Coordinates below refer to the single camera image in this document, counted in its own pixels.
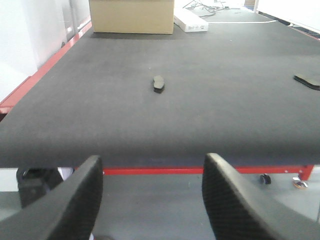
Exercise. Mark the dark conveyor belt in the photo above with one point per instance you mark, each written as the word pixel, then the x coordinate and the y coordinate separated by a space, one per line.
pixel 229 91

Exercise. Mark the long white box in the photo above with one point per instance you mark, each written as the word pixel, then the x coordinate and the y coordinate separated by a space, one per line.
pixel 188 21

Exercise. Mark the brake pad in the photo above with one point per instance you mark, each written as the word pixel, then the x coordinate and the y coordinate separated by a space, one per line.
pixel 158 84
pixel 310 83

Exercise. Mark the cardboard box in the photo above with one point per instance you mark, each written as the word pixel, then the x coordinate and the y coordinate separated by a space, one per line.
pixel 132 16

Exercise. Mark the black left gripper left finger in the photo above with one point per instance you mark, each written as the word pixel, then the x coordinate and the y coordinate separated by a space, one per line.
pixel 68 212

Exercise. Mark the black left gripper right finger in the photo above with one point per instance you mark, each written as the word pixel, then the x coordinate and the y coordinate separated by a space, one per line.
pixel 238 210

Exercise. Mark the red conveyor frame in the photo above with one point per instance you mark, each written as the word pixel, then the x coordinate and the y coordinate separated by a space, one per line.
pixel 303 171

